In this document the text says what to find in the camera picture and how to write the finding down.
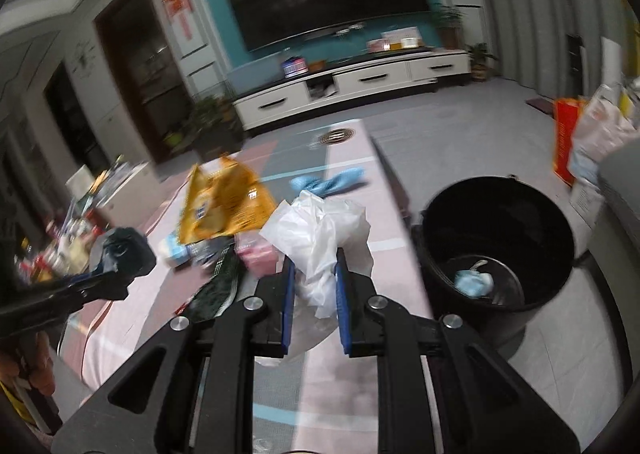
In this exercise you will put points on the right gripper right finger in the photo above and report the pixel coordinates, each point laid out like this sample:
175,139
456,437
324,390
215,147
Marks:
441,388

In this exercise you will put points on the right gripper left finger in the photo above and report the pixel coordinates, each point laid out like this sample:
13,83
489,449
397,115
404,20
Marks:
189,388

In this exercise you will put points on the green snack wrapper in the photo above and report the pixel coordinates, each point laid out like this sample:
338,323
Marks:
226,271

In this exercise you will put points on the light blue face mask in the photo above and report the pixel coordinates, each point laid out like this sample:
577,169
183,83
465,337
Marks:
473,282

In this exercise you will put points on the pink plastic wrapper bag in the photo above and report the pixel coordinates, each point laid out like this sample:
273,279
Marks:
257,254

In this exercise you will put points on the yellow potato chip bag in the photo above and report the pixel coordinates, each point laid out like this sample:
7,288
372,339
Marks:
227,202

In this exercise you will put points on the blue knotted cloth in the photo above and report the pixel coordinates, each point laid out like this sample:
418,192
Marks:
338,183

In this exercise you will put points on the black trash bin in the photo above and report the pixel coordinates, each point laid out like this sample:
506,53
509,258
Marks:
524,236

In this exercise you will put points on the person's left hand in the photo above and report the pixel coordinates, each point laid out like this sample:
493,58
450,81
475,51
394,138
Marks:
39,367

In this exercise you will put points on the large potted plant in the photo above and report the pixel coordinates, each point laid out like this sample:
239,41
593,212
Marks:
214,128

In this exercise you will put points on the white TV cabinet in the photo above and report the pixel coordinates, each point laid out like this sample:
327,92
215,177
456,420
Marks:
350,83

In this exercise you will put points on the red paper shopping bag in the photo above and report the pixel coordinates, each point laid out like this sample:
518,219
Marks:
566,112

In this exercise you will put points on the white plastic shopping bag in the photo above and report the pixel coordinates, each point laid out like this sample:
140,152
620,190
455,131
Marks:
609,120

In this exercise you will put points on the potted plant near curtain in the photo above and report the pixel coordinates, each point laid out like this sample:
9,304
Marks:
480,56

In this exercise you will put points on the wall clock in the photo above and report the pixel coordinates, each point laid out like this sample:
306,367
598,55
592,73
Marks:
83,59

